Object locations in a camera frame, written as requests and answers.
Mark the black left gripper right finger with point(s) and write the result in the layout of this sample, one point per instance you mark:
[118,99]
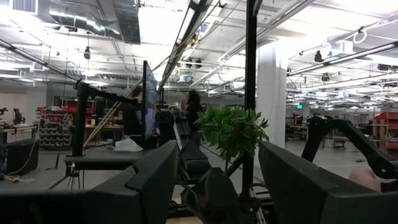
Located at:
[289,186]

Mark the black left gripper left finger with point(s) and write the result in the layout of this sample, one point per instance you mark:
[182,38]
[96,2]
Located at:
[158,180]

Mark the white paper sheet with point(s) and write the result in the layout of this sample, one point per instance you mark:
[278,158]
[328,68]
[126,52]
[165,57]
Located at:
[129,146]

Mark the person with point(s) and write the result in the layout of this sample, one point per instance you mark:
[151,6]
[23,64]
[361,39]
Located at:
[193,109]
[363,179]

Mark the green leafy plant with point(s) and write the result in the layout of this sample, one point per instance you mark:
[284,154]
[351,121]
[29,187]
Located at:
[233,133]

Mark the flat computer monitor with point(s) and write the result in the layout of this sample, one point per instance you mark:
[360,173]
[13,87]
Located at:
[149,102]

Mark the white building column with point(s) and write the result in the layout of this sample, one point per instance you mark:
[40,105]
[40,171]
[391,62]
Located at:
[272,93]

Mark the red parts shelving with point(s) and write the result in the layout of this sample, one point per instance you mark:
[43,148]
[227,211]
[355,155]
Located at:
[56,130]

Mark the black box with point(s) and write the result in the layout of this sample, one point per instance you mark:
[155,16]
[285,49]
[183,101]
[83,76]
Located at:
[21,157]

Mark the black overhead beam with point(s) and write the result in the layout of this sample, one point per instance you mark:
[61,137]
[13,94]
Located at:
[192,25]

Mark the black upright post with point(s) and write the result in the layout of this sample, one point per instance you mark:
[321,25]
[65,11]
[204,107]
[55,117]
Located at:
[250,62]

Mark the silver ceiling air duct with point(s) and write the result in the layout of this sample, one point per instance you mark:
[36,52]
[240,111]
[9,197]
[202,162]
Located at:
[93,23]

